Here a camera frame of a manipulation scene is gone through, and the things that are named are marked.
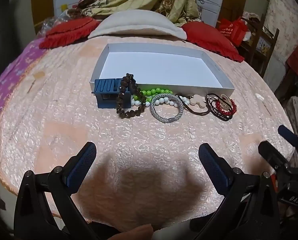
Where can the blue hair claw clip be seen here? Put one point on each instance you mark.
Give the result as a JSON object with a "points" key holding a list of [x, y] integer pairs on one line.
{"points": [[104, 87]]}

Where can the pale floral cloth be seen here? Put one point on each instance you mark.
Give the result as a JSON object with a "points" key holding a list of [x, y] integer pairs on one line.
{"points": [[286, 20]]}

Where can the purple floral sheet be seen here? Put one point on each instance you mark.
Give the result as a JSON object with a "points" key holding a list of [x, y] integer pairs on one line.
{"points": [[11, 75]]}

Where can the cream cloth bundle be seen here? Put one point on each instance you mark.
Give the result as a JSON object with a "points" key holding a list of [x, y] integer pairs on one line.
{"points": [[293, 110]]}

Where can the clear plastic bag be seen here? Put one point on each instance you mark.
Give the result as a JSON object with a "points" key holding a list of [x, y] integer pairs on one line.
{"points": [[49, 25]]}

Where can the red shopping bag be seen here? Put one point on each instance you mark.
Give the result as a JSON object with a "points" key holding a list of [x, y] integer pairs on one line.
{"points": [[232, 31]]}

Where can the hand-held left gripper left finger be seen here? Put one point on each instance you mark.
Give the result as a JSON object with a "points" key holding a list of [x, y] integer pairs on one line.
{"points": [[80, 166]]}

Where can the wooden chair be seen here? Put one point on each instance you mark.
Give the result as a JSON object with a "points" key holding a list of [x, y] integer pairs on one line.
{"points": [[273, 45]]}

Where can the person's left hand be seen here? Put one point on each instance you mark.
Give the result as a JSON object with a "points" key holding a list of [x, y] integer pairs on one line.
{"points": [[136, 233]]}

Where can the white slatted headboard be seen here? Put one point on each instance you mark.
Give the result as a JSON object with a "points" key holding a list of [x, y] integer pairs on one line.
{"points": [[208, 0]]}

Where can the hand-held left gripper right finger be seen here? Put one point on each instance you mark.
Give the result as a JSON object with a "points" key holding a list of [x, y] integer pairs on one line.
{"points": [[213, 167]]}

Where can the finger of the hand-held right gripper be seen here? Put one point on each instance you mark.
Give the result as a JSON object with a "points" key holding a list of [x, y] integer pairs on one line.
{"points": [[270, 152], [287, 135]]}

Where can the white shallow cardboard box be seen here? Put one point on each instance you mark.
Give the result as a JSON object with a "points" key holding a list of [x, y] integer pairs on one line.
{"points": [[151, 65]]}

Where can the cream pillow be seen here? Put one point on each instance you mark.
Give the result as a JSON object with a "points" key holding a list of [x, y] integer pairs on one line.
{"points": [[139, 22]]}

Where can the grey wardrobe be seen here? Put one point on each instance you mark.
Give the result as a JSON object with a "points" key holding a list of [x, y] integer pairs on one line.
{"points": [[14, 10]]}

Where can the red frilled cushion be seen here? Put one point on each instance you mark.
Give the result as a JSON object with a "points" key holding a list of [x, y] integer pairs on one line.
{"points": [[208, 35], [69, 30]]}

